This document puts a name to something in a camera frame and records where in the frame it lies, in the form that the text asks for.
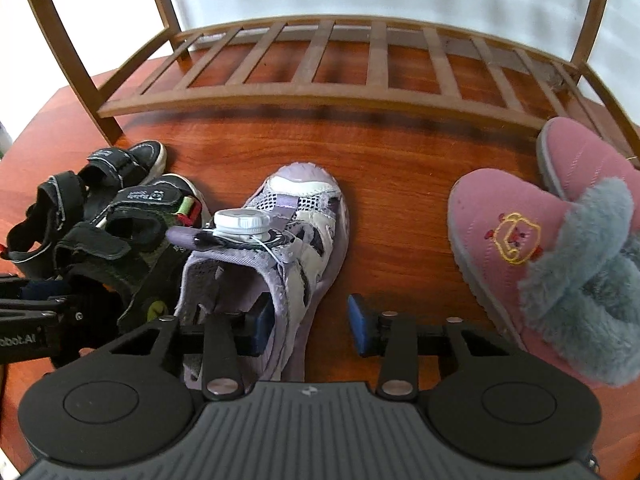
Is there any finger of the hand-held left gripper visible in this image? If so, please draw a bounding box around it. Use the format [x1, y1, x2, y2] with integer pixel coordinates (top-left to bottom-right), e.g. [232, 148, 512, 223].
[0, 274, 73, 302]
[0, 300, 83, 327]

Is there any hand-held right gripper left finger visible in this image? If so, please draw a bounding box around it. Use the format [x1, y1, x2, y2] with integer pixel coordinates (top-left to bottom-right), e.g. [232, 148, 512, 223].
[102, 302, 277, 401]

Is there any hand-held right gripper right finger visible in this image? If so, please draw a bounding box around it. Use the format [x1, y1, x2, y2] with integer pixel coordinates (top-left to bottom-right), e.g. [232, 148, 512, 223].
[347, 294, 526, 401]

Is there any purple white mesh shoe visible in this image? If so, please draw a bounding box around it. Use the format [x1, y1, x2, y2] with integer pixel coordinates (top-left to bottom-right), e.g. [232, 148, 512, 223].
[167, 161, 351, 395]

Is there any black sandal with green tag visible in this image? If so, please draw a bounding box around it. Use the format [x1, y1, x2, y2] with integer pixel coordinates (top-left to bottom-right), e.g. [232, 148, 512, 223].
[52, 174, 213, 335]

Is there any wooden shoe rack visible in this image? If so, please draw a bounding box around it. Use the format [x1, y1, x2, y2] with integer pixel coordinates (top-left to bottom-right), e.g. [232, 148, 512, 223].
[15, 0, 640, 162]

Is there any pink slipper with embroidery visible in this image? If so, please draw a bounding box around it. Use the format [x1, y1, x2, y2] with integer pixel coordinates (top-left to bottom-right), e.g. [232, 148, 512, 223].
[447, 169, 640, 388]

